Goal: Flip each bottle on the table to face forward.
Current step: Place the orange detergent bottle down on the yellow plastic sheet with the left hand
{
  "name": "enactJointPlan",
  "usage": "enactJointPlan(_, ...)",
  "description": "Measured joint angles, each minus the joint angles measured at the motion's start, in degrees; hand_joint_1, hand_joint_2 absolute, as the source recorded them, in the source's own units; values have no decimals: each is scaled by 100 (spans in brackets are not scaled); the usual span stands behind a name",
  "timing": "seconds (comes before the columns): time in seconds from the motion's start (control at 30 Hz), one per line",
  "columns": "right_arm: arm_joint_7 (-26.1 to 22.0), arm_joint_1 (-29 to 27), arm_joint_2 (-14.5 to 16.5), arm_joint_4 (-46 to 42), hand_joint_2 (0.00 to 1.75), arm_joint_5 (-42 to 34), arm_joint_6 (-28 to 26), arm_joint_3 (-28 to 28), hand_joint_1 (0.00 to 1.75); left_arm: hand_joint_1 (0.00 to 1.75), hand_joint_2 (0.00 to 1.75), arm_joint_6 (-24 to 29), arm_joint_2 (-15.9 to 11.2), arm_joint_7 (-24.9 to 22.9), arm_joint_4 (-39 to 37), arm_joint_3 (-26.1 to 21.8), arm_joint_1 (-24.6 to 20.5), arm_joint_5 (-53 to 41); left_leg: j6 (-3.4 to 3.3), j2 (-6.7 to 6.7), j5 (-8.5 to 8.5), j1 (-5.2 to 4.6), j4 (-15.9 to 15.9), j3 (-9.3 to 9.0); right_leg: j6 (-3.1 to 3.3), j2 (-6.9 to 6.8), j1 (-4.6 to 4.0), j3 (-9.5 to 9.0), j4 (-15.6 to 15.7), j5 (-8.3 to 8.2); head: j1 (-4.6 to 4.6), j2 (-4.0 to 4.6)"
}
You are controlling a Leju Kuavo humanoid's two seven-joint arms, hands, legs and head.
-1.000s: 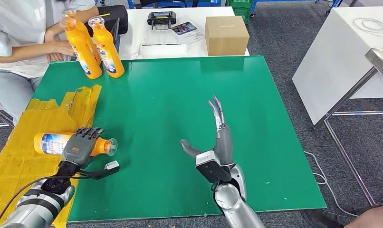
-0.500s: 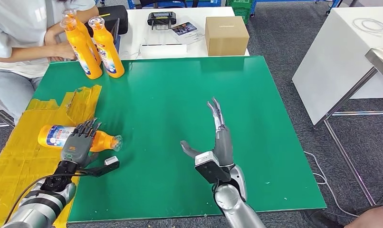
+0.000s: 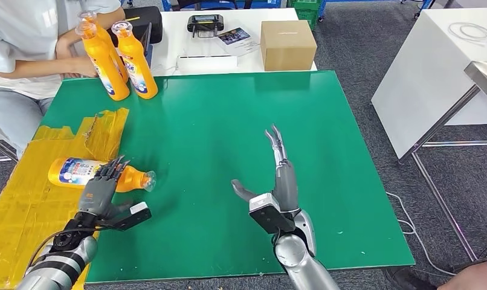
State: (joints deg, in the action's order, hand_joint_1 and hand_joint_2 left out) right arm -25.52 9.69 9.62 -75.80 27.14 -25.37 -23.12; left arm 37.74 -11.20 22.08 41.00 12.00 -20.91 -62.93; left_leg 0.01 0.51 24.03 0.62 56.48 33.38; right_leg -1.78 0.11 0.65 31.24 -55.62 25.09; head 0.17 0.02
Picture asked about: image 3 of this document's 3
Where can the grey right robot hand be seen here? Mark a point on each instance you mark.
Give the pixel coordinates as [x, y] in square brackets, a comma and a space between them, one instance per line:
[285, 188]

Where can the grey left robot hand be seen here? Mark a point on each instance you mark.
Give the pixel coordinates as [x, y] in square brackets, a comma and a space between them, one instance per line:
[97, 196]

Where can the orange detergent bottle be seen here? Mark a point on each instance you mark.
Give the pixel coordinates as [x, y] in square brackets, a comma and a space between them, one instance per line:
[107, 72]
[137, 68]
[73, 174]
[109, 40]

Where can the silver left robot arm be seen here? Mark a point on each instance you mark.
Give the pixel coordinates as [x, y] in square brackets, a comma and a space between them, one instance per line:
[59, 260]

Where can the yellow taped cardboard sheet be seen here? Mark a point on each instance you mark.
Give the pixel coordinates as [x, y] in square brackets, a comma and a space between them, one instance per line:
[35, 216]

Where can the brown cardboard box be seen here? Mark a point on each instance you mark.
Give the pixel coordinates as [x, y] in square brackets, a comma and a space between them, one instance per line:
[288, 49]

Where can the white flat box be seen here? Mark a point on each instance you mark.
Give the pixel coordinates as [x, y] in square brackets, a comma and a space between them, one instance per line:
[206, 65]

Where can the dark blue tablet folio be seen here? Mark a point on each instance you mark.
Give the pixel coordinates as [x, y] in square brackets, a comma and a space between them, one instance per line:
[148, 48]

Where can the printed booklet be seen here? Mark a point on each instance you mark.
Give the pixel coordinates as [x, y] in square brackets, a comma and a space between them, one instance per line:
[234, 38]

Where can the white desk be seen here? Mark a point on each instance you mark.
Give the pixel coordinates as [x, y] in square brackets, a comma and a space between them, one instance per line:
[177, 41]

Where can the person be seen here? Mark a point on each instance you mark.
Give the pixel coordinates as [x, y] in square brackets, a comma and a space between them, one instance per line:
[467, 280]
[15, 40]

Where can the green plastic crate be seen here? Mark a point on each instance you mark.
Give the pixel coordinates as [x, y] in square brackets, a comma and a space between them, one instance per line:
[308, 13]

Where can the black carry case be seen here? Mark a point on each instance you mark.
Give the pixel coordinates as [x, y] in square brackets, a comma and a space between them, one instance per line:
[151, 28]

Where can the white square table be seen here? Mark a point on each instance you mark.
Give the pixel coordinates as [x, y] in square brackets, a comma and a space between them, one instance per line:
[427, 72]

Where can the black remote controller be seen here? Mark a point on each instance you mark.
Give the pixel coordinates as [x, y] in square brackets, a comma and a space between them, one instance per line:
[205, 22]

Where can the black office chair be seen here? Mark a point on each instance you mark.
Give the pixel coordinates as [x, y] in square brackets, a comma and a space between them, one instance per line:
[187, 3]

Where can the blue trolley leg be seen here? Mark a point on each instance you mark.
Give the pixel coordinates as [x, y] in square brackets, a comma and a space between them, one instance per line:
[422, 5]

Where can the stainless steel table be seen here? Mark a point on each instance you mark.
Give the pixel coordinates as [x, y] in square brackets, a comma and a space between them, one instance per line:
[485, 77]

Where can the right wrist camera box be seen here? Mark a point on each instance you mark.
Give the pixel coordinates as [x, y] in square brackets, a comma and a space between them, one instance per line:
[267, 216]

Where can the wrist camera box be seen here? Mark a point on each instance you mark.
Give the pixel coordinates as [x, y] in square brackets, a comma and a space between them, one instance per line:
[267, 216]
[133, 214]

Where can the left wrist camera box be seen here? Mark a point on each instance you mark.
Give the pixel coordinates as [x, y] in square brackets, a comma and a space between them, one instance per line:
[133, 214]

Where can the metal stool frame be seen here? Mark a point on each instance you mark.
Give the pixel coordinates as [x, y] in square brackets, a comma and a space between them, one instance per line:
[1, 158]

